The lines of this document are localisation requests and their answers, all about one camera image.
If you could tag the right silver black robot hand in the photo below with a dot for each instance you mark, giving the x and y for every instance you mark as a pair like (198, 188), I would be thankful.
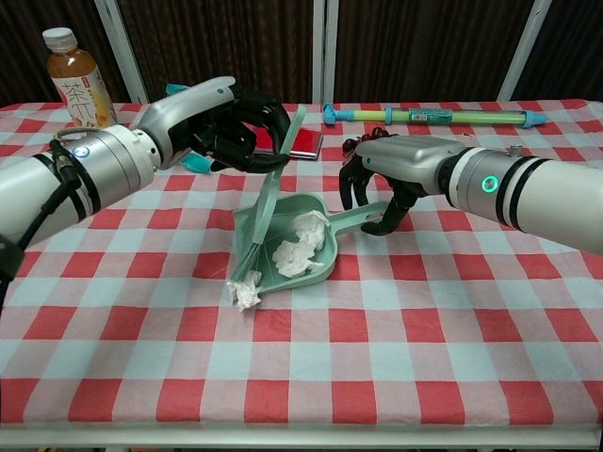
(405, 160)

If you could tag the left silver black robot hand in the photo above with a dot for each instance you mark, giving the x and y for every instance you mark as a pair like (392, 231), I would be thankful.
(188, 117)

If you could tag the white paper ball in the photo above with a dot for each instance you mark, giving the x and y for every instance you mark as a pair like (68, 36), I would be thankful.
(311, 226)
(292, 256)
(245, 294)

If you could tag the green hand brush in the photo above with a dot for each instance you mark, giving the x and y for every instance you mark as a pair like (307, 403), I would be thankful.
(266, 207)

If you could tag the green plastic dustpan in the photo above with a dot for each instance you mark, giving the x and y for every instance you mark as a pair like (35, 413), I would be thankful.
(282, 219)

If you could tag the teal clear snack bag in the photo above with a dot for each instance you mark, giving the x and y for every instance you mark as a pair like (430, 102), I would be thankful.
(198, 164)

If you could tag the green blue water squirter tube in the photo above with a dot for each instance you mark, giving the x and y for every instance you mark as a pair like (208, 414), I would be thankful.
(424, 115)

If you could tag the dark red grape bunch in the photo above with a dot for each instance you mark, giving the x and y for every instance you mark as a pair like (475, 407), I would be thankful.
(349, 146)

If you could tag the dark brown ribbed partition panel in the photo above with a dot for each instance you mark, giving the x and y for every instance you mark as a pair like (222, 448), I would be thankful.
(575, 47)
(424, 47)
(212, 37)
(19, 56)

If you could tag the red flat metal case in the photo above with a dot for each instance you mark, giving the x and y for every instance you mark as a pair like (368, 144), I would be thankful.
(308, 141)

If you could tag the tea bottle with white cap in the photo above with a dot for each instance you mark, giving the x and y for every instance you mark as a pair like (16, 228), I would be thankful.
(77, 89)

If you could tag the red white checkered tablecloth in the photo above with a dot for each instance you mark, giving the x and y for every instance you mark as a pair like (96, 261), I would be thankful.
(301, 353)

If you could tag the white metal partition post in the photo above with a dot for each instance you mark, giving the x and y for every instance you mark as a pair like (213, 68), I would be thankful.
(523, 47)
(325, 47)
(121, 47)

